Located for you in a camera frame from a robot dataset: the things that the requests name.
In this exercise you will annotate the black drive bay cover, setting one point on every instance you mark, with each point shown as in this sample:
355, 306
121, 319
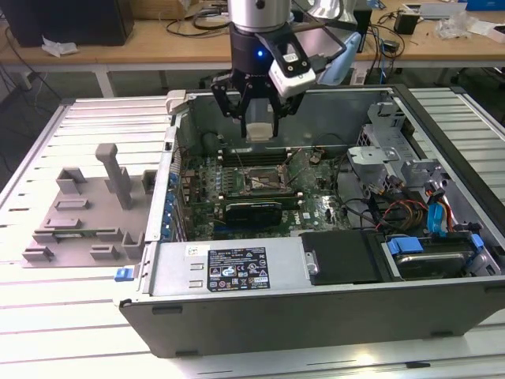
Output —
339, 256

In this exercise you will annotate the clear plastic bag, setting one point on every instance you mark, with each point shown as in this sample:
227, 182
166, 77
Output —
453, 25

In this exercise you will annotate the black computer tower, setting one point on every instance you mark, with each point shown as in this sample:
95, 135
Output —
71, 19

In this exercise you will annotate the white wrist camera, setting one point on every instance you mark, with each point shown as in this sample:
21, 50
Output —
294, 81

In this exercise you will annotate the black graphics card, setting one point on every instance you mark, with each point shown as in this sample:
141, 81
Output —
252, 215

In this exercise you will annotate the black power supply label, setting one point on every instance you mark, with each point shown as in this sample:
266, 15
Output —
236, 268

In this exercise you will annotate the small black adapter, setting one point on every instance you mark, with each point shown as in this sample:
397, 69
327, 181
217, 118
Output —
390, 45

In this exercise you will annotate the green RAM stick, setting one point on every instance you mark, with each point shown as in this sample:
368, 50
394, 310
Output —
69, 235

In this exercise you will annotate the wooden desk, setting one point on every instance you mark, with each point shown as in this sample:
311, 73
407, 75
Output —
118, 55
426, 49

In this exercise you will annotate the silver drive cage bracket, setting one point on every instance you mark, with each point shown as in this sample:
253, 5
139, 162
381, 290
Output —
371, 156

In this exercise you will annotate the crumpled white paper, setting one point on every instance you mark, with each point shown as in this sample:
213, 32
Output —
59, 46

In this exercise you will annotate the green motherboard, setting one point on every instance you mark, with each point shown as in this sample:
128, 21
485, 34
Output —
315, 205

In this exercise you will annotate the CPU socket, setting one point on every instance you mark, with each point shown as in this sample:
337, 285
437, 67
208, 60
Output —
262, 183

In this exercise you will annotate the blue expansion slot clip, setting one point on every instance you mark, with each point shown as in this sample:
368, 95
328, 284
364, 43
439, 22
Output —
166, 230
171, 198
169, 216
173, 180

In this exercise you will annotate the gray parts rack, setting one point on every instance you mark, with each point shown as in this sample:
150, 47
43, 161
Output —
98, 221

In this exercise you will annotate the blue box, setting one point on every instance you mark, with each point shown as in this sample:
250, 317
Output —
487, 4

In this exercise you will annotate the black RAM slot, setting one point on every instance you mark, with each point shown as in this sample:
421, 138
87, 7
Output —
290, 203

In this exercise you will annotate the silver power supply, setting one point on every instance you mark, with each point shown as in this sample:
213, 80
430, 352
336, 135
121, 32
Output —
173, 268

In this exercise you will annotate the hard disk in blue carrier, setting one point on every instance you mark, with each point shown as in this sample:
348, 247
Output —
430, 264

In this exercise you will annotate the blue case latch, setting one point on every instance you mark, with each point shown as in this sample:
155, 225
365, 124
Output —
123, 274

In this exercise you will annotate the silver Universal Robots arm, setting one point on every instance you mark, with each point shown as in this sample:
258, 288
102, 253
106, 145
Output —
256, 13

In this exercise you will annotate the small brown board connector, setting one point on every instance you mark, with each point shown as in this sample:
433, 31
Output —
315, 157

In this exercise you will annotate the silver CPU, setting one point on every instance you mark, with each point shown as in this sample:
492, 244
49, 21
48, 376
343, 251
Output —
260, 132

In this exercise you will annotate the white flat box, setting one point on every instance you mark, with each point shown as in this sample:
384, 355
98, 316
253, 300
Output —
489, 31

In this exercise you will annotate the black RAM stick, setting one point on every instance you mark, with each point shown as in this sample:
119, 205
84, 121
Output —
256, 152

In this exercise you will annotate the small black box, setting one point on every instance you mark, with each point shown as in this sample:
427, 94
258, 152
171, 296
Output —
405, 23

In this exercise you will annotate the perforated metal cage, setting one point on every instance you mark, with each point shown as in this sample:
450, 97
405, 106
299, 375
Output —
378, 134

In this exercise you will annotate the open black PC case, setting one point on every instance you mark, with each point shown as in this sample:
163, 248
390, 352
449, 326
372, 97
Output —
315, 316

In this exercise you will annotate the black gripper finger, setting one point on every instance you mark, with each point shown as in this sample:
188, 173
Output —
227, 98
290, 108

